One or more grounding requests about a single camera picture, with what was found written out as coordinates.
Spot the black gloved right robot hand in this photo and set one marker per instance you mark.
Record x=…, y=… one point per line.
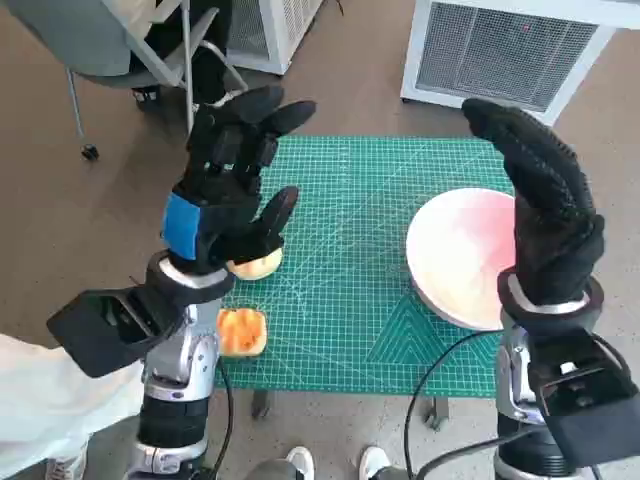
x=550, y=210

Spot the green cutting mat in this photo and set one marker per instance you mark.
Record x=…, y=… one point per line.
x=350, y=250

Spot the large white grilled appliance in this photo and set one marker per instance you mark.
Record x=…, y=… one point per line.
x=500, y=50

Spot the round toy bread bun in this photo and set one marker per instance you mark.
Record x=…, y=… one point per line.
x=260, y=267

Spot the seated person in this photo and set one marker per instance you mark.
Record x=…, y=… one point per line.
x=210, y=60

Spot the black table leg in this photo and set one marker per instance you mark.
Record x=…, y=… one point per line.
x=436, y=412
x=261, y=405

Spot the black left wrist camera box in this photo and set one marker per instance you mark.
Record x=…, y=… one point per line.
x=100, y=330

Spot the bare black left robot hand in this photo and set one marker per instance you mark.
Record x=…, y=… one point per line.
x=225, y=220

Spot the small white grilled appliance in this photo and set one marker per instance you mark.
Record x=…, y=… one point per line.
x=280, y=30

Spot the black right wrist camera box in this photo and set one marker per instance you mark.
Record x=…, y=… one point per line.
x=585, y=400

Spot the grey chair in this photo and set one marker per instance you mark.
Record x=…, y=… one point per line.
x=75, y=40

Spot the pink bowl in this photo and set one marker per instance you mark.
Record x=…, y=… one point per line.
x=450, y=250

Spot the rectangular toy bread loaf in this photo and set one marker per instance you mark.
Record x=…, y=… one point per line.
x=245, y=332

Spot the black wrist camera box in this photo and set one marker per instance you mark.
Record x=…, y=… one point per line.
x=100, y=330
x=585, y=400

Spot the white shoe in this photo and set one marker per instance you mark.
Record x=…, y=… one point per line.
x=301, y=462
x=374, y=462

